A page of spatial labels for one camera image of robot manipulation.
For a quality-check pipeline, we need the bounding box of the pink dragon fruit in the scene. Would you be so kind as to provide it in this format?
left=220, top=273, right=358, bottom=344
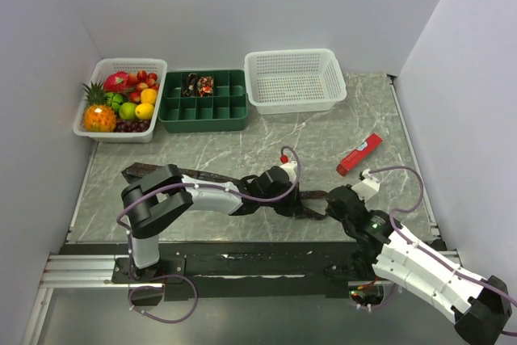
left=103, top=71, right=129, bottom=93

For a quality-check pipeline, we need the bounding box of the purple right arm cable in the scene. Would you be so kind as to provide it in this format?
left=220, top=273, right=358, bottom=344
left=355, top=166, right=517, bottom=338

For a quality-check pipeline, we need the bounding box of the yellow lemon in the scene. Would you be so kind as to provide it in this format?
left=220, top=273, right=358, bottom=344
left=135, top=103, right=154, bottom=120

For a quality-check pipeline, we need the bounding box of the green apple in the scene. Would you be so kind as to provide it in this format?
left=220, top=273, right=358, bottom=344
left=118, top=102, right=137, bottom=120

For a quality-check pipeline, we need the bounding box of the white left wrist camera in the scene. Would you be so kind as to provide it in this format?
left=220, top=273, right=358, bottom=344
left=280, top=154, right=298, bottom=182

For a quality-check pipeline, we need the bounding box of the orange pineapple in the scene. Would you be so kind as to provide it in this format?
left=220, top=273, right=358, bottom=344
left=83, top=82, right=117, bottom=133

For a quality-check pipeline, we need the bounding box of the orange fruit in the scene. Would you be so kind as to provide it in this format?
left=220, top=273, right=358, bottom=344
left=140, top=88, right=158, bottom=106

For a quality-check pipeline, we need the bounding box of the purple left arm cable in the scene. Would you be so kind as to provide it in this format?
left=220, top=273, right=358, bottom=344
left=116, top=145, right=302, bottom=324

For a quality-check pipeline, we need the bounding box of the dark rolled tie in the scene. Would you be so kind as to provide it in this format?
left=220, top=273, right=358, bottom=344
left=181, top=73, right=199, bottom=97

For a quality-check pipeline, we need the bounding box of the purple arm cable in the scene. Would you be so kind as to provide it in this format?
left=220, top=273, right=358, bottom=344
left=116, top=145, right=302, bottom=324
left=355, top=166, right=517, bottom=338

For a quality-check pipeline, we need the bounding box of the dark green fruit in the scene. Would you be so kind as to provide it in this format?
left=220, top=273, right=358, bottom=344
left=105, top=92, right=124, bottom=113

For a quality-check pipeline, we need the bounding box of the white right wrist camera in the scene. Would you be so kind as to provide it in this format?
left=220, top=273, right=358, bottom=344
left=351, top=169, right=380, bottom=203

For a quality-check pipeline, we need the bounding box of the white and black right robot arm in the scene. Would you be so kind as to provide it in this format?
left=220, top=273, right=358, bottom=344
left=326, top=185, right=512, bottom=344

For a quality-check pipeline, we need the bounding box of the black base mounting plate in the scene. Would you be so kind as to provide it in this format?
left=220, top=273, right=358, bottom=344
left=111, top=241, right=405, bottom=302

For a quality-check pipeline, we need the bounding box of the green compartment organizer tray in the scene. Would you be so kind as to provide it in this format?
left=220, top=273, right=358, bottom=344
left=158, top=69, right=248, bottom=133

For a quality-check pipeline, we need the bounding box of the white perforated empty basket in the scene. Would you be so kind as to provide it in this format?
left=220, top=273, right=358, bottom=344
left=244, top=48, right=347, bottom=116

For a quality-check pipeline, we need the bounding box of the red rectangular box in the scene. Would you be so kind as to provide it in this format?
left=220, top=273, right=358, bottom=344
left=336, top=133, right=383, bottom=176

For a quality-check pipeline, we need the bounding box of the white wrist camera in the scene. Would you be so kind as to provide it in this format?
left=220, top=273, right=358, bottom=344
left=351, top=169, right=380, bottom=203
left=280, top=154, right=298, bottom=182

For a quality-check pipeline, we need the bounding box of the red patterned rolled tie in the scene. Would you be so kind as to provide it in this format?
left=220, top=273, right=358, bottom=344
left=196, top=76, right=214, bottom=97

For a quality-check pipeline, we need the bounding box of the brown floral necktie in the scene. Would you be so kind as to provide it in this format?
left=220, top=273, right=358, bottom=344
left=121, top=162, right=327, bottom=221

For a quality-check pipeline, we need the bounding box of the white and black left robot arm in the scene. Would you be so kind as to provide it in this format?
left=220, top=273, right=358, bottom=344
left=117, top=163, right=307, bottom=282

